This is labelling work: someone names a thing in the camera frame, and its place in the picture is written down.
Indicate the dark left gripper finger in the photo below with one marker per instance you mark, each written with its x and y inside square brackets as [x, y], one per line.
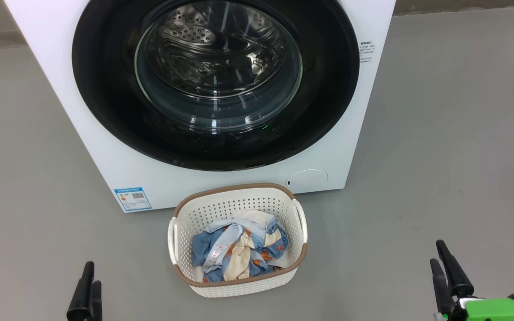
[96, 303]
[80, 298]

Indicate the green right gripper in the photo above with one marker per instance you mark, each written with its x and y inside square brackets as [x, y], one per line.
[493, 311]

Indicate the blue cartoon print garment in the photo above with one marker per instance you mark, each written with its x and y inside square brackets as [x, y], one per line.
[201, 249]

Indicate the cream and light-blue garment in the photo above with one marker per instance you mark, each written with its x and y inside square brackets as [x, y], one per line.
[237, 263]

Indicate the black-rimmed glass washer door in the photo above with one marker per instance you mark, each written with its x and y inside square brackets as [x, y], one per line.
[105, 89]

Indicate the white front-load washing machine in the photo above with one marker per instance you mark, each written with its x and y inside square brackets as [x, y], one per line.
[83, 147]

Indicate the blue energy label sticker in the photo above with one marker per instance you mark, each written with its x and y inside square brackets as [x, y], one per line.
[133, 199]

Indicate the cream perforated basket brown rim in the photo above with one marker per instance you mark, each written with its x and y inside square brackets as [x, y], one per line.
[185, 223]

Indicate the round white filter cover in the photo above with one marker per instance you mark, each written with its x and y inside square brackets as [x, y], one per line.
[307, 180]

